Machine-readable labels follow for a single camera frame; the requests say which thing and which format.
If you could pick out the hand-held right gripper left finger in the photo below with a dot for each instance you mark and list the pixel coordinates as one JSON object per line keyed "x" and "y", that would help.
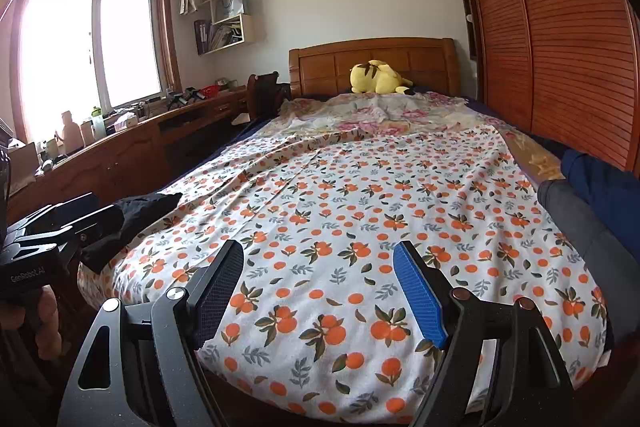
{"x": 220, "y": 287}

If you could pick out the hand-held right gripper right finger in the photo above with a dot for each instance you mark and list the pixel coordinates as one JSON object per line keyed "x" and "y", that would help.
{"x": 420, "y": 297}

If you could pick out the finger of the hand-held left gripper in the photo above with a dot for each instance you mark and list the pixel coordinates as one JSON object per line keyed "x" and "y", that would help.
{"x": 70, "y": 208}
{"x": 95, "y": 222}

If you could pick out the blue blazer jacket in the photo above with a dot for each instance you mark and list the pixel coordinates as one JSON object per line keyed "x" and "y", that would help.
{"x": 605, "y": 187}

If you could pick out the person's left hand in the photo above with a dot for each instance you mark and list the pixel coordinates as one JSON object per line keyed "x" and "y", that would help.
{"x": 48, "y": 322}

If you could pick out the black garment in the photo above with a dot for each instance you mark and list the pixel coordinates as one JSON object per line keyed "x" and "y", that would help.
{"x": 145, "y": 207}

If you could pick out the cardboard box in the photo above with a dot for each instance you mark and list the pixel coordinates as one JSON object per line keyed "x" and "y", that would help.
{"x": 22, "y": 159}

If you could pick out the long wooden desk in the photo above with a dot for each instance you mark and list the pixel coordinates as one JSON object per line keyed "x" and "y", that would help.
{"x": 125, "y": 157}

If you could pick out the pink bottle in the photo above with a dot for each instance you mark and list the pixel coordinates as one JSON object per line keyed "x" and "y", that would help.
{"x": 70, "y": 134}

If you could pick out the green capped bottle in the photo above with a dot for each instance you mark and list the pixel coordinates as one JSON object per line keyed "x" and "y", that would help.
{"x": 97, "y": 124}

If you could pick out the tissue box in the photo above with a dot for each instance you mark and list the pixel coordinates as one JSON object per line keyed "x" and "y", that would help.
{"x": 123, "y": 123}

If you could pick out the orange print bed sheet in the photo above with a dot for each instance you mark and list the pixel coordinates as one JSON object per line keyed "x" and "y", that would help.
{"x": 350, "y": 207}

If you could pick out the wooden framed window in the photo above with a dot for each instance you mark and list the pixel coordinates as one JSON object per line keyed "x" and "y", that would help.
{"x": 75, "y": 47}

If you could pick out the dark grey garment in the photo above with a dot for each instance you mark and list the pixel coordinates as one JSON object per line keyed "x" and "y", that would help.
{"x": 575, "y": 232}

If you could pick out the red basket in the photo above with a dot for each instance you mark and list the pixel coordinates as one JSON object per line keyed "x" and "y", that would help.
{"x": 210, "y": 92}

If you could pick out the tan patterned cloth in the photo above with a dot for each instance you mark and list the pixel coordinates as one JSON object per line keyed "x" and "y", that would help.
{"x": 540, "y": 159}

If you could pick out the pink floral quilt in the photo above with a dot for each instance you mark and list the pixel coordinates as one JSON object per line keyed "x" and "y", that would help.
{"x": 360, "y": 112}

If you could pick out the wooden chair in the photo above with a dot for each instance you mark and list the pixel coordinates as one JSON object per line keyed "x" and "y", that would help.
{"x": 265, "y": 94}

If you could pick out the yellow plush toy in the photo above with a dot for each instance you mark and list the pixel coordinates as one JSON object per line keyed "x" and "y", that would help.
{"x": 375, "y": 79}

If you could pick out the wooden bed headboard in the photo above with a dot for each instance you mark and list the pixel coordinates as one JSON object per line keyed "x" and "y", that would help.
{"x": 320, "y": 67}

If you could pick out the white paper bag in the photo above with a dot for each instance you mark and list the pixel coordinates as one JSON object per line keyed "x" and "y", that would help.
{"x": 230, "y": 7}

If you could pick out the wooden louvered wardrobe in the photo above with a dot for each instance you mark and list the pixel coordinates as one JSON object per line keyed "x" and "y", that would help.
{"x": 550, "y": 32}

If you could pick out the white wall shelf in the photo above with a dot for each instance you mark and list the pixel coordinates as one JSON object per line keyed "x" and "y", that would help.
{"x": 252, "y": 29}

